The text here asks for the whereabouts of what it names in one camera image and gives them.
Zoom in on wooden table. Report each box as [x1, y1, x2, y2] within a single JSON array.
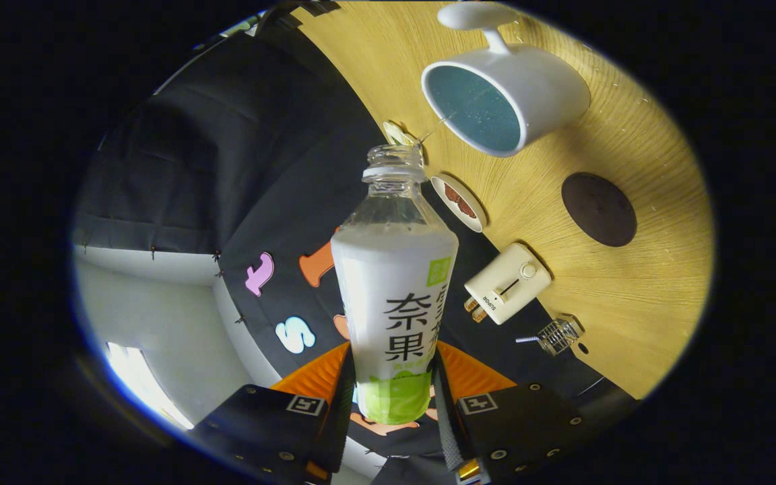
[[290, 0, 715, 400]]

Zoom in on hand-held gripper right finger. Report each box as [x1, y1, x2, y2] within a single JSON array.
[[430, 341, 597, 484]]

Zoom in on white flower-shaped dish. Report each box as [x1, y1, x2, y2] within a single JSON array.
[[383, 120, 426, 162]]

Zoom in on black backdrop cloth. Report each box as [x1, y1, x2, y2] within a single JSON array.
[[73, 0, 641, 485]]

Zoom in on white toaster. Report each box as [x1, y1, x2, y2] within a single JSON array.
[[463, 242, 552, 326]]

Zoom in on small plate with brown food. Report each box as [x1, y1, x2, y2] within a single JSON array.
[[430, 174, 488, 234]]

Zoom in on large ceiling light panel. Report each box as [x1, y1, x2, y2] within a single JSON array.
[[106, 342, 195, 430]]

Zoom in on wire basket holder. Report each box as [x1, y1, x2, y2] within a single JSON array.
[[536, 315, 585, 356]]

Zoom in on white cup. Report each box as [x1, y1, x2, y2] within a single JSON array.
[[421, 1, 591, 158]]

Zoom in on juice bottle white green label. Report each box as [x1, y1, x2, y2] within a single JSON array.
[[331, 144, 459, 425]]

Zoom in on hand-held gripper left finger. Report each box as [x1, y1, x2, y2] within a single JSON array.
[[193, 342, 356, 484]]

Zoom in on dark round coaster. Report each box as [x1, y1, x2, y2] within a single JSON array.
[[561, 172, 638, 248]]

